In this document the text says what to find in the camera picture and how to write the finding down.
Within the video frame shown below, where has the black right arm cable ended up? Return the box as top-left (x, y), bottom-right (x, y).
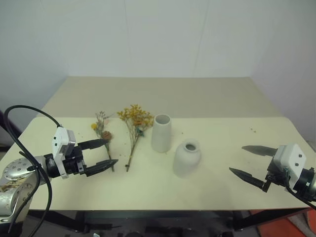
top-left (285, 185), bottom-right (316, 208)

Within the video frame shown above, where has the round white narrow-neck vase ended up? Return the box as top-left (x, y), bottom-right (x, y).
top-left (172, 138), bottom-right (202, 178)

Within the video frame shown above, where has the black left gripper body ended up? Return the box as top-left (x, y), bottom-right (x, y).
top-left (62, 145), bottom-right (87, 177)

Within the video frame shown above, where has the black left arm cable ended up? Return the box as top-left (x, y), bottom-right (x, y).
top-left (3, 105), bottom-right (63, 237)

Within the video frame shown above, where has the tall white cylinder vase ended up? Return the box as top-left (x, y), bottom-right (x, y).
top-left (151, 114), bottom-right (172, 154)

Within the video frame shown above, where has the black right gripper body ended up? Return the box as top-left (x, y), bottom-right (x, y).
top-left (265, 158), bottom-right (290, 188)

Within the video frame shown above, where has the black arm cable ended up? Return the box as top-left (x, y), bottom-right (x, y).
top-left (3, 105), bottom-right (63, 237)
top-left (285, 185), bottom-right (316, 208)

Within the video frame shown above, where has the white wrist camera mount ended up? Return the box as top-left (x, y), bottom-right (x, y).
top-left (272, 143), bottom-right (308, 191)
top-left (51, 126), bottom-right (78, 180)

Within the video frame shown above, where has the black metal table frame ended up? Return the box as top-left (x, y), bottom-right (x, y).
top-left (27, 208), bottom-right (314, 235)

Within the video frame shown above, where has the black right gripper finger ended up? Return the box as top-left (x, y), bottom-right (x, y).
top-left (229, 167), bottom-right (272, 193)
top-left (241, 145), bottom-right (277, 158)

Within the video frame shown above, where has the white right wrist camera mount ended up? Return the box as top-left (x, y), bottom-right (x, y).
top-left (272, 143), bottom-right (308, 191)

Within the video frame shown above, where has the small mixed dried flower bunch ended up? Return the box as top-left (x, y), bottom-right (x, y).
top-left (89, 111), bottom-right (117, 172)

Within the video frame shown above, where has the yellow dried flower bunch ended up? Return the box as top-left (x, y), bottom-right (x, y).
top-left (116, 104), bottom-right (155, 172)

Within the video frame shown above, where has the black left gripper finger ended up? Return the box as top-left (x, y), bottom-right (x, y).
top-left (78, 138), bottom-right (111, 152)
top-left (84, 159), bottom-right (119, 178)

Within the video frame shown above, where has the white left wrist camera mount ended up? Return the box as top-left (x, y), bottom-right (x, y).
top-left (51, 126), bottom-right (78, 180)

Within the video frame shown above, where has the orange red object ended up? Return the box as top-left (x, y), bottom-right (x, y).
top-left (256, 209), bottom-right (316, 237)

